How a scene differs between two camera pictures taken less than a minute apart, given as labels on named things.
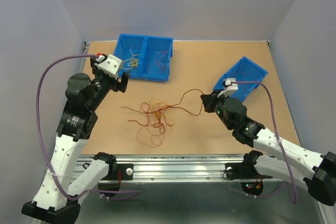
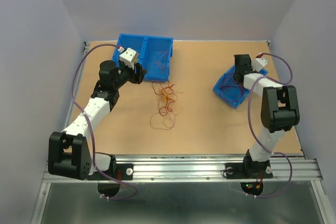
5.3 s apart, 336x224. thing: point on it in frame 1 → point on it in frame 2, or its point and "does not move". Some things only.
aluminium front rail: x=164 y=168 does not move
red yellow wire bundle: x=152 y=134 → x=167 y=107
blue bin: x=155 y=57 does not move
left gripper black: x=119 y=85 → x=136 y=78
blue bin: x=132 y=51 does not move
